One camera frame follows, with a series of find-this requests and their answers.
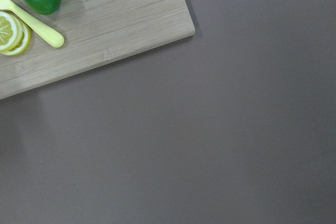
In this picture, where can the wooden cutting board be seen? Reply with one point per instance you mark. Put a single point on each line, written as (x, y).
(96, 32)

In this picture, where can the yellow plastic knife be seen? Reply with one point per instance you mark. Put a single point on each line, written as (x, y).
(47, 33)

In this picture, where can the lemon slice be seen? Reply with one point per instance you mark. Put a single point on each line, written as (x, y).
(23, 43)
(11, 32)

